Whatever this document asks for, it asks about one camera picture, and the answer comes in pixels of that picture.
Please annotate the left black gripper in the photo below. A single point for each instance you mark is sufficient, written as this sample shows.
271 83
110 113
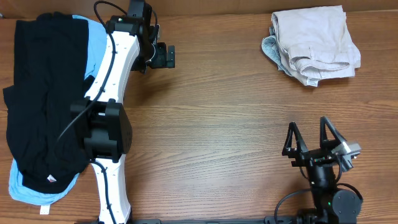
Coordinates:
161 60

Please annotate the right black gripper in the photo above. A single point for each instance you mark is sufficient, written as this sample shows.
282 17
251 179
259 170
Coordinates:
312 155

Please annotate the beige khaki shorts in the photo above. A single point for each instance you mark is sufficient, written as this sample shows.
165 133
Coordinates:
314 44

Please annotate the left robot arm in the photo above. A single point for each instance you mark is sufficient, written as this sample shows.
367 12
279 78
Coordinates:
103 130

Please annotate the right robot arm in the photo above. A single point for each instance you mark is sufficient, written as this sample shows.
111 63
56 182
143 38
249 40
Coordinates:
334 201

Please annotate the light blue t-shirt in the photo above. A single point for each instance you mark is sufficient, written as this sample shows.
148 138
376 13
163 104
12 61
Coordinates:
96 43

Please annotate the folded light blue jeans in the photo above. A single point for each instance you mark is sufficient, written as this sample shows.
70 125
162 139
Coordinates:
271 50

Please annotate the black garment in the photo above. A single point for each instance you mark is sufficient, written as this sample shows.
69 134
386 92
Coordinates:
43 99

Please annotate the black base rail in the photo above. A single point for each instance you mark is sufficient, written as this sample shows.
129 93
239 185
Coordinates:
265 220

